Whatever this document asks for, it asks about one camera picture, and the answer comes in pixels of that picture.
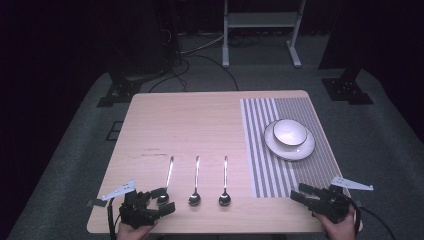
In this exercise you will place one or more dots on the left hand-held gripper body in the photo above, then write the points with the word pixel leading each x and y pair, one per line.
pixel 135 210

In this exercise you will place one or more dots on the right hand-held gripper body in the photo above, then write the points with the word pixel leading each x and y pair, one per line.
pixel 328 203

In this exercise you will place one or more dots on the metal spoon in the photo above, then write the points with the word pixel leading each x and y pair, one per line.
pixel 169 173
pixel 196 173
pixel 225 173

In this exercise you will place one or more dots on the person's left hand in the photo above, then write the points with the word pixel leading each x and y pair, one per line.
pixel 133 233

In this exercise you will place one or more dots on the person's right hand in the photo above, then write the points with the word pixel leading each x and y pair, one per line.
pixel 338 230

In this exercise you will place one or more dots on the white plate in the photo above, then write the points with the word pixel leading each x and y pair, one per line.
pixel 293 154

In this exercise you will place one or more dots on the grey striped placemat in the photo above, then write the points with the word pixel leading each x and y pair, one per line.
pixel 266 173

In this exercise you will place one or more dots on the white bowl with dark rim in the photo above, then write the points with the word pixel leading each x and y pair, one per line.
pixel 289 132

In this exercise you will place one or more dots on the black stand base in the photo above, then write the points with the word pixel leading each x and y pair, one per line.
pixel 121 91
pixel 346 90

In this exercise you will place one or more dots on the white metal stand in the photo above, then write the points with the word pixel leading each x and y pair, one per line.
pixel 263 19

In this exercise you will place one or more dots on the black floor frame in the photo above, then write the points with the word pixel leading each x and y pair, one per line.
pixel 115 130

